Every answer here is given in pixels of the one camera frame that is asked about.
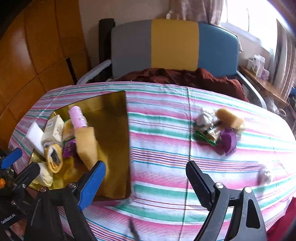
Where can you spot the green cracker packet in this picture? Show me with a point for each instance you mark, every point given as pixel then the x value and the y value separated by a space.
pixel 211 133

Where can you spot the pale yellow cloth roll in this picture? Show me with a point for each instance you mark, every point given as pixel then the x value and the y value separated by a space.
pixel 45 177

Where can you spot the white boxes on shelf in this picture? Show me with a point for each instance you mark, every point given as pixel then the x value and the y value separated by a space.
pixel 256 66

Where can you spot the dark red blanket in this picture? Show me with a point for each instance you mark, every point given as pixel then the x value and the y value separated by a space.
pixel 200 79

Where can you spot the white cream carton box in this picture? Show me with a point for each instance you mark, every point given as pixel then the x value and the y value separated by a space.
pixel 53 130

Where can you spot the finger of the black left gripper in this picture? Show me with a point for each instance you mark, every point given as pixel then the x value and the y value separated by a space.
pixel 25 178
pixel 12 157

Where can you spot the wooden side shelf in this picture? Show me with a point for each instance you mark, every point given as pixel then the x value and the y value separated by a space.
pixel 265 87

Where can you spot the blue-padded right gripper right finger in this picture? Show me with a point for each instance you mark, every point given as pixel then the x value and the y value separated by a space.
pixel 246 221

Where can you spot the small white crumpled wrap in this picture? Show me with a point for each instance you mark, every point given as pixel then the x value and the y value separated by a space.
pixel 264 176

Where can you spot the curtain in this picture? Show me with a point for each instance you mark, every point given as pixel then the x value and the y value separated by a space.
pixel 205 11

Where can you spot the striped bed sheet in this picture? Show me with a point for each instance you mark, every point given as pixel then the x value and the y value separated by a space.
pixel 163 205

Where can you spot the white plastic-wrapped ball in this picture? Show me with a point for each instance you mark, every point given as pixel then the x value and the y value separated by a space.
pixel 205 118

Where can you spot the rolled yellow towel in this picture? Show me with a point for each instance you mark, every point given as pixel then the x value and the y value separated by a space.
pixel 53 156

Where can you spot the white foam block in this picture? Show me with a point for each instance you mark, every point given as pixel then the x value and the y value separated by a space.
pixel 34 137

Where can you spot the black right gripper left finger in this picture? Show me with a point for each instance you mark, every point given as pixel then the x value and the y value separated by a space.
pixel 45 223

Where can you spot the grey yellow blue headboard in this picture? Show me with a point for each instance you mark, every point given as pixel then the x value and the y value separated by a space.
pixel 173 44

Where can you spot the small purple packet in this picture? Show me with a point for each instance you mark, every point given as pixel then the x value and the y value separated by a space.
pixel 69 149

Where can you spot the yellow sponge block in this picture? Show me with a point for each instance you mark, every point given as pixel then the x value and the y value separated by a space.
pixel 229 119

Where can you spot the pink ribbed plastic bottle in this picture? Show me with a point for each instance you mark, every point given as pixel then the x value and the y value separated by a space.
pixel 77 117

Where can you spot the white bed rail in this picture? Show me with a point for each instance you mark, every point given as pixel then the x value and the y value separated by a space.
pixel 93 72

